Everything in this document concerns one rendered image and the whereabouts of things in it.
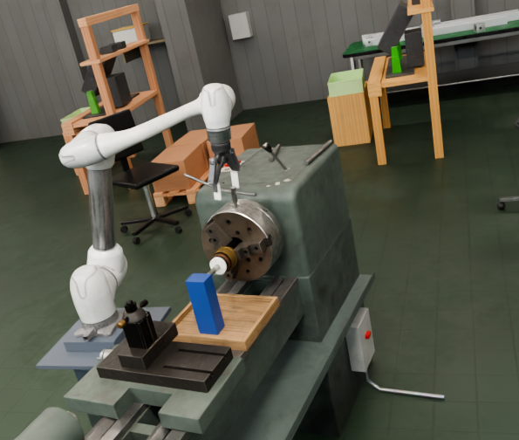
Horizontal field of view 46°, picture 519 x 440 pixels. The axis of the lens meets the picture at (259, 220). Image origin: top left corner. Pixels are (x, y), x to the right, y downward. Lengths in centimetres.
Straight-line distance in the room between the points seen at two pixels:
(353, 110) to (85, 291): 493
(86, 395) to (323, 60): 800
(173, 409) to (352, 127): 552
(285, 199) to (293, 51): 732
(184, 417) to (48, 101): 1010
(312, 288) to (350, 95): 460
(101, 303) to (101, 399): 66
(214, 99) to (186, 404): 105
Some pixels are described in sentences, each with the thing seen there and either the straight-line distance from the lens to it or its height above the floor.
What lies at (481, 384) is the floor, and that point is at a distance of 332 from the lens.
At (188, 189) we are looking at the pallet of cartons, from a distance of 631.
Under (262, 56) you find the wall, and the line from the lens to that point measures 983.
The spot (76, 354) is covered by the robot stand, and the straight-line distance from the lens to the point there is 276.
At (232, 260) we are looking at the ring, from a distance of 236.
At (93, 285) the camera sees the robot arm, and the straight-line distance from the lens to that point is 264.
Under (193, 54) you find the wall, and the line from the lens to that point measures 873.
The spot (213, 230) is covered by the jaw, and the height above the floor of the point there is 118.
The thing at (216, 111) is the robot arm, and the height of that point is 163.
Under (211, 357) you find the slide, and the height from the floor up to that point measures 97.
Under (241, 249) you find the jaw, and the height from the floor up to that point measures 110.
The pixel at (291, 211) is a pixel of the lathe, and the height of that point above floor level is 116.
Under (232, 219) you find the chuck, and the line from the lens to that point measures 241.
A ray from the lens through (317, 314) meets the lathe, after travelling 268.
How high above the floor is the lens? 209
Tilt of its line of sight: 22 degrees down
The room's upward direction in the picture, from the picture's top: 12 degrees counter-clockwise
